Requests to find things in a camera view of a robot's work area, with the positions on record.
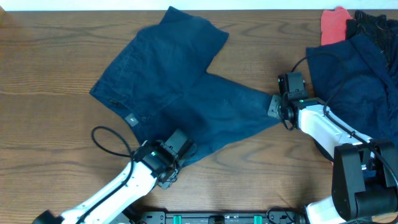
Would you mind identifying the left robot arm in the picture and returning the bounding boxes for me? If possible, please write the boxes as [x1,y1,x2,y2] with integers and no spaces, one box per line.
[32,139,194,224]

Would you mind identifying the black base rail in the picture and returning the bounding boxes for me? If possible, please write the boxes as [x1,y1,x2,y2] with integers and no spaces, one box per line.
[131,209,307,224]

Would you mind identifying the red garment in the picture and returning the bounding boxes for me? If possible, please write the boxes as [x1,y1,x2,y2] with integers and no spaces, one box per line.
[320,6,352,45]

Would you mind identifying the dark blue garment in pile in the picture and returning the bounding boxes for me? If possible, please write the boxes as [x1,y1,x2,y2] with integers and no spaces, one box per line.
[306,34,397,143]

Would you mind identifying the black knit garment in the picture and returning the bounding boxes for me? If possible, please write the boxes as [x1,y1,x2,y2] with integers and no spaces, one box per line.
[346,10,397,68]

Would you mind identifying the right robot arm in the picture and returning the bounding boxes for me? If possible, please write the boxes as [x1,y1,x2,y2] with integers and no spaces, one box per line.
[267,95,397,223]

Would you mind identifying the dark blue denim shorts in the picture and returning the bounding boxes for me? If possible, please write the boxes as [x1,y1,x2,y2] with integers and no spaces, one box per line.
[90,7,277,165]

